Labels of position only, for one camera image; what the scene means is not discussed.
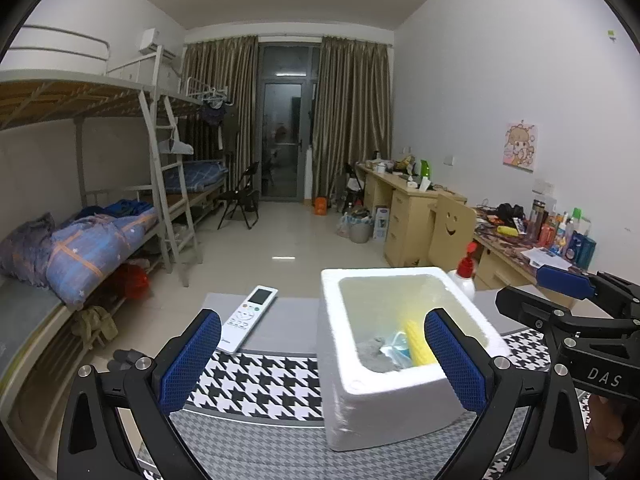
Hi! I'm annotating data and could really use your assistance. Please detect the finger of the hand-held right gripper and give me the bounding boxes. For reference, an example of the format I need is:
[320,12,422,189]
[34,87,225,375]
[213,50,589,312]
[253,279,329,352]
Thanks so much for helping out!
[495,285,640,356]
[536,266,640,313]

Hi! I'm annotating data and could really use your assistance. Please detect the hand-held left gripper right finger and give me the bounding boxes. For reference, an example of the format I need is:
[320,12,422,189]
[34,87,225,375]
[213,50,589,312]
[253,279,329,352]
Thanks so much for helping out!
[424,308,593,480]

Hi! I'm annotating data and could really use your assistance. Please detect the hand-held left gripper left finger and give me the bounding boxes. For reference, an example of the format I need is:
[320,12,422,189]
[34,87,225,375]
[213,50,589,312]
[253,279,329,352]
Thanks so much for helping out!
[57,308,222,480]

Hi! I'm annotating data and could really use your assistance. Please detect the yellow foam sheet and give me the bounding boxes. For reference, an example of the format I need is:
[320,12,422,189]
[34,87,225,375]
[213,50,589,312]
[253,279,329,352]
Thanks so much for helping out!
[404,321,441,367]

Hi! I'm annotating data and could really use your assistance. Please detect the white foam box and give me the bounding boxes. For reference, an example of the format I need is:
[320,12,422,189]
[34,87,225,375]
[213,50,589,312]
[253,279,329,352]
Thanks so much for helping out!
[319,266,511,453]

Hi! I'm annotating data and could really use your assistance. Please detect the grey cloth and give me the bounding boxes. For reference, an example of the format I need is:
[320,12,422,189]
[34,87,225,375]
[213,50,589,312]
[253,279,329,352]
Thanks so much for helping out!
[356,336,408,373]

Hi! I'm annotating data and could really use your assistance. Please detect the printed paper sheet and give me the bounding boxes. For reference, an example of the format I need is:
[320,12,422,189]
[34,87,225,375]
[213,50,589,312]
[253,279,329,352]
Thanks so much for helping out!
[522,246,573,271]

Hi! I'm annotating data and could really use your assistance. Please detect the group of toiletry bottles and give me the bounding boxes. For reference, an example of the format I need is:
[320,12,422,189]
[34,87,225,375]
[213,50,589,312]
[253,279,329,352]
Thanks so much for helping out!
[530,197,598,268]

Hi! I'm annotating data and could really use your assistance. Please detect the cluttered wooden desk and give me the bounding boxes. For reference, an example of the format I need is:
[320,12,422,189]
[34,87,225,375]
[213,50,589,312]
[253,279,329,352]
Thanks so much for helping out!
[470,205,596,311]

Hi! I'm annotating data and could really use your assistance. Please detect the white spray bottle red nozzle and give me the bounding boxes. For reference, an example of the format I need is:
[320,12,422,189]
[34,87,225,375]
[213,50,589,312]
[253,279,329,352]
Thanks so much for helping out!
[446,241,480,303]

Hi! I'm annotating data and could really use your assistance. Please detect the white remote control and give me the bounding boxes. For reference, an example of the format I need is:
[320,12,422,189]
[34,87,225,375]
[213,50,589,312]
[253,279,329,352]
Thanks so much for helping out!
[217,285,278,354]

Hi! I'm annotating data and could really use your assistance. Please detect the houndstooth table mat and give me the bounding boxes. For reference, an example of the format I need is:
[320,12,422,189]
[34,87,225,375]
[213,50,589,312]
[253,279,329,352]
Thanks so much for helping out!
[135,327,640,480]

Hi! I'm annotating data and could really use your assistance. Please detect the red plastic bag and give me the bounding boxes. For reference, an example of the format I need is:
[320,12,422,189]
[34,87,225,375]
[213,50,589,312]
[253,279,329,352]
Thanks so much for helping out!
[117,262,151,301]

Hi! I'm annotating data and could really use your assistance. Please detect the olive cloth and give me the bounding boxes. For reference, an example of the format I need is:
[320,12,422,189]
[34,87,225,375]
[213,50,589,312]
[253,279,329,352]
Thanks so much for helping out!
[70,305,118,348]

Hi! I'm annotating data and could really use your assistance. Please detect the wooden chair with smiley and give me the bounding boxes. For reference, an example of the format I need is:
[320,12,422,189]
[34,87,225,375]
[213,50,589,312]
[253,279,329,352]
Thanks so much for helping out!
[427,192,478,268]

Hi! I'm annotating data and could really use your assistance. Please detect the light wooden desk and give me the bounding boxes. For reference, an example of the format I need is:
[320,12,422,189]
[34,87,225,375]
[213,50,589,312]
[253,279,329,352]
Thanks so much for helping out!
[356,160,468,268]

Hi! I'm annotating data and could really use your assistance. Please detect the blue star-print quilt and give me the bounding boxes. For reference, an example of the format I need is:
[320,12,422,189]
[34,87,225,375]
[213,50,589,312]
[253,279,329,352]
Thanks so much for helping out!
[46,208,161,309]

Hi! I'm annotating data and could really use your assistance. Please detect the white and blue carton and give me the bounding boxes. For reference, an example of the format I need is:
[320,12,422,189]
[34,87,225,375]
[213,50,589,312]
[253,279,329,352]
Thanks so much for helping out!
[372,205,391,240]

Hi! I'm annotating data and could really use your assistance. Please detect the grey bucket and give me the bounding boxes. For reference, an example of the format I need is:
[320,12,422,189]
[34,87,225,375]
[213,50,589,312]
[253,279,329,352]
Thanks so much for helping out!
[348,215,373,244]

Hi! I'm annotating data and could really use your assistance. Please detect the dark blue clothing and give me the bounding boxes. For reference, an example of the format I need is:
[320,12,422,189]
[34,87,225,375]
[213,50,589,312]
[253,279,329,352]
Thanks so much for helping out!
[75,199,153,220]

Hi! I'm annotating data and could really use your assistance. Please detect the black folding chair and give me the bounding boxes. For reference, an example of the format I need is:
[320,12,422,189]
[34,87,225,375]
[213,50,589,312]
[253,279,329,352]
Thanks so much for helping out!
[340,162,366,211]
[217,161,262,231]

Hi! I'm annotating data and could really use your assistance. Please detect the bunk bed with blue mattress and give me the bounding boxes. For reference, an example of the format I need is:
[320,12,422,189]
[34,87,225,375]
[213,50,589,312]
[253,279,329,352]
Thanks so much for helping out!
[157,45,231,241]

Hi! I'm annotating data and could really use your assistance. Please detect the grey purple blanket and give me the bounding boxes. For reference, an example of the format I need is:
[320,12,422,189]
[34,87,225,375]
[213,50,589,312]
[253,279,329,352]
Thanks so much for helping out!
[0,212,57,288]

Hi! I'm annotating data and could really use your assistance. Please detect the white bunk bed ladder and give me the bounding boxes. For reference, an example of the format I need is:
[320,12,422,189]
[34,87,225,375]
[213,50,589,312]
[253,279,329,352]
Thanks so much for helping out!
[139,89,203,288]

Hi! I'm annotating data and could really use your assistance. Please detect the hanging dark clothes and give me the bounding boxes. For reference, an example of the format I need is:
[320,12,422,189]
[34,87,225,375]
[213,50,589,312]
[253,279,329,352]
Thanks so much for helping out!
[202,101,236,128]

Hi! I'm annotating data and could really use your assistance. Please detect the glass balcony door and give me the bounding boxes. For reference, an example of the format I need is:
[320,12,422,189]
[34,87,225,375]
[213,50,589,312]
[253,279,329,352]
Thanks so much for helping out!
[256,42,321,203]

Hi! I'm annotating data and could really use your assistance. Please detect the brown curtain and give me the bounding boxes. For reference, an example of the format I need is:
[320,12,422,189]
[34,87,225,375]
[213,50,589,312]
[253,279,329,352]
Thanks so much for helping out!
[312,35,396,201]
[181,35,261,201]

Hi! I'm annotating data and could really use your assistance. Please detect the white metal bunk bed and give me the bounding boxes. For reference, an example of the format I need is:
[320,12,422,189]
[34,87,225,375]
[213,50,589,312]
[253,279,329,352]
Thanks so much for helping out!
[0,25,203,376]

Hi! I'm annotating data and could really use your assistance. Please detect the white air conditioner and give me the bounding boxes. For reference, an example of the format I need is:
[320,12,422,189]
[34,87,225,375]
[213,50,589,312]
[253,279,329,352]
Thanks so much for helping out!
[139,28,177,56]

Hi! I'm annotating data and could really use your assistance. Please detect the pink cartoon wall poster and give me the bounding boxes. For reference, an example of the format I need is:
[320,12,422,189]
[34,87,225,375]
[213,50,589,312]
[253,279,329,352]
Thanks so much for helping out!
[501,121,540,173]

